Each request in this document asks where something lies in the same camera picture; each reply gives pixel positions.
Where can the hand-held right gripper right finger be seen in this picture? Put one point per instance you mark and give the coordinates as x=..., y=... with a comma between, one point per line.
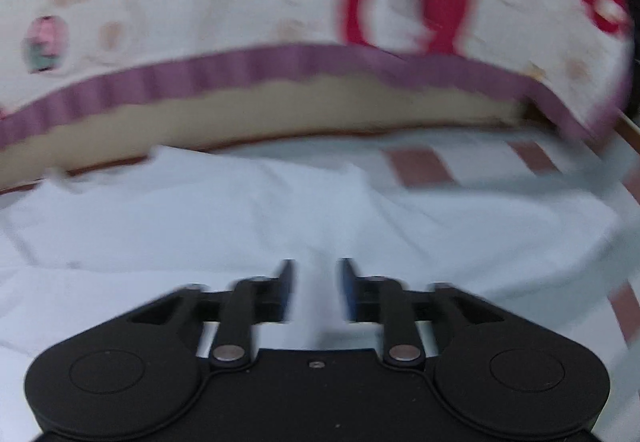
x=346, y=289

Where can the checked bed sheet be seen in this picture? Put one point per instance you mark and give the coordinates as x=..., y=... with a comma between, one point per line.
x=550, y=182

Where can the white garment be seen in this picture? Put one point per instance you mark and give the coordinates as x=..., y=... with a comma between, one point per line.
x=250, y=222

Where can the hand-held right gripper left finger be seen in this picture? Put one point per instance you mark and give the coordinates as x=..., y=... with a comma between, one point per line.
x=287, y=287

